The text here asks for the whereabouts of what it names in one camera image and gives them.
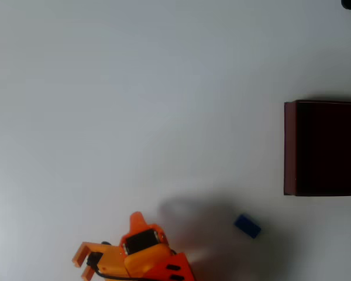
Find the small blue block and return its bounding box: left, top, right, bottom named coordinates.
left=233, top=214, right=262, bottom=239

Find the dark red box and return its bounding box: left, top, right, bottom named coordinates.
left=283, top=99, right=351, bottom=197

